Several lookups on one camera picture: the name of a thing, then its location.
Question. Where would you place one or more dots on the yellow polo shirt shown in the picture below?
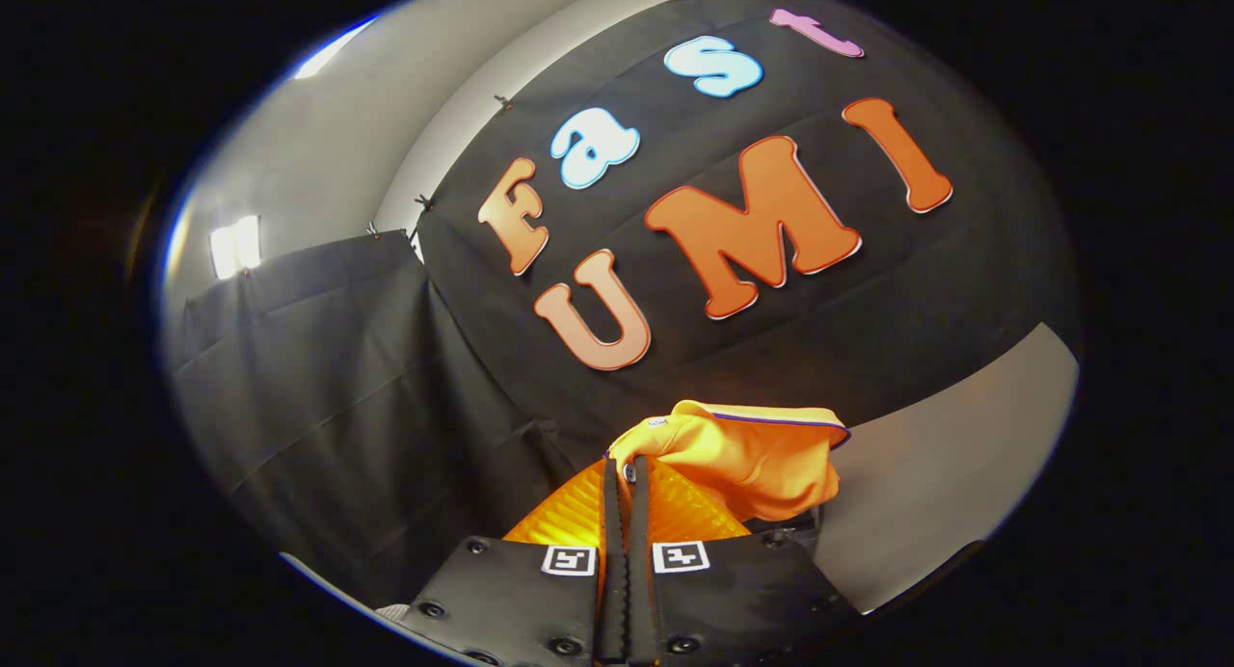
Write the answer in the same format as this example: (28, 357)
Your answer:
(752, 460)

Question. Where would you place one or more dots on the row of black cloth clips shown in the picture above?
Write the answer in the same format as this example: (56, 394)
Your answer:
(502, 101)

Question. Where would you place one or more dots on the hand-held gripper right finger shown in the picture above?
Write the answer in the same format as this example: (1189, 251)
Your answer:
(638, 571)

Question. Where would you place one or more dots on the ceiling light strip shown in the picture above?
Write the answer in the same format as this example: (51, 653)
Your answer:
(333, 50)

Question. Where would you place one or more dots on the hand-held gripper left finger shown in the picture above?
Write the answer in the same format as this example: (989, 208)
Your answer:
(613, 571)

